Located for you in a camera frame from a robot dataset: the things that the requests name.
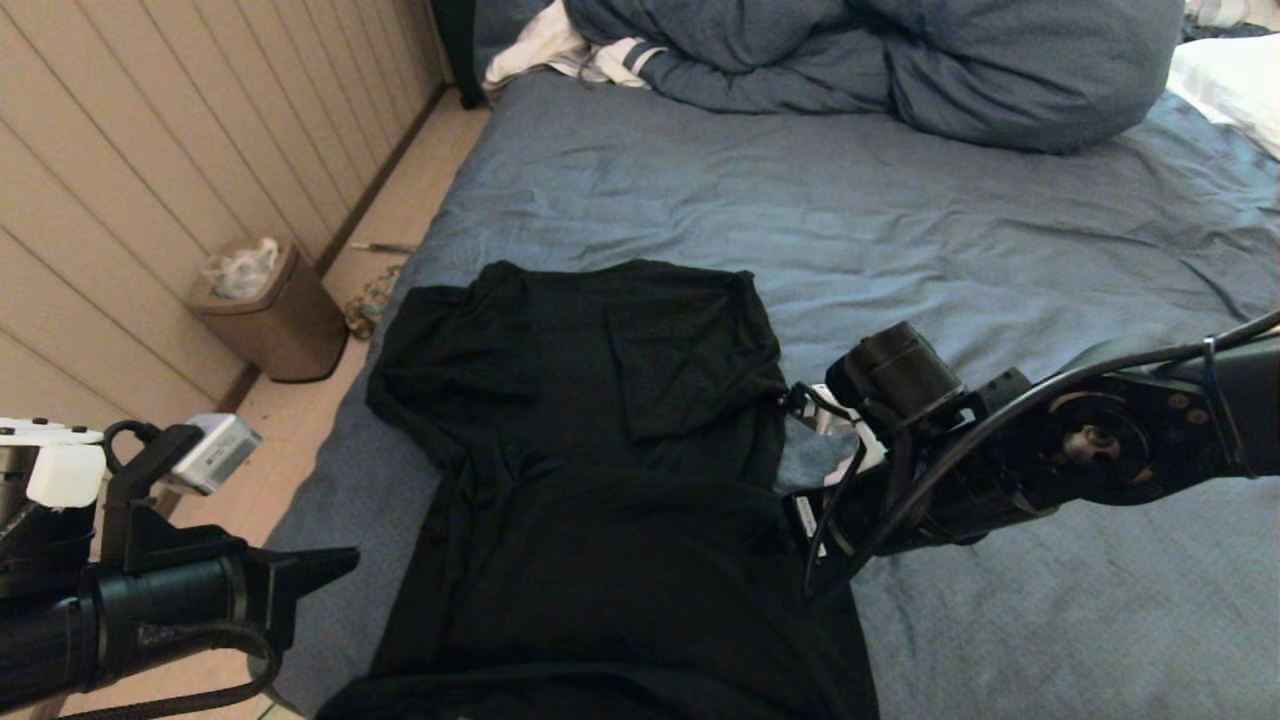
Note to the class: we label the white crumpled cloth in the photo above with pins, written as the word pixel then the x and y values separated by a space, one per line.
pixel 1225 10

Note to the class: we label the thin dark pen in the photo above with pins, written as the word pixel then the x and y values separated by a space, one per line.
pixel 385 248

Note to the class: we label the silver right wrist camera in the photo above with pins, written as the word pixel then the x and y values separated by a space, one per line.
pixel 855 445

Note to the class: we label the bed with blue sheet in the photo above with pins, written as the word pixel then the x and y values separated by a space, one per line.
pixel 1000 250

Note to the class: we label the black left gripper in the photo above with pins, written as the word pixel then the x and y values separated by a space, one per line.
pixel 150 620

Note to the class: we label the blue bunched duvet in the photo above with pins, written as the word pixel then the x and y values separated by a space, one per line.
pixel 900 70

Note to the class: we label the black bedside furniture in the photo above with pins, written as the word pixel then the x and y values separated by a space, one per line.
pixel 458 50

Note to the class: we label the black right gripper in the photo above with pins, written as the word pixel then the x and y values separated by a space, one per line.
pixel 930 505

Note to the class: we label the brown trash bin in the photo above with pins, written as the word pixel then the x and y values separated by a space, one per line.
pixel 290 335

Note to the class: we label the white pillow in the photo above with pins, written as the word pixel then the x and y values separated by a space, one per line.
pixel 1235 85

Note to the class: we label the white striped garment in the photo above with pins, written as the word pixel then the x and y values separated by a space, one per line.
pixel 540 50

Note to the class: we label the clear plastic bin bag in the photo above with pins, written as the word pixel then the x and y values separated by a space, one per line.
pixel 242 272

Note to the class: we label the black printed t-shirt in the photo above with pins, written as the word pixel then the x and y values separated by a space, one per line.
pixel 600 550

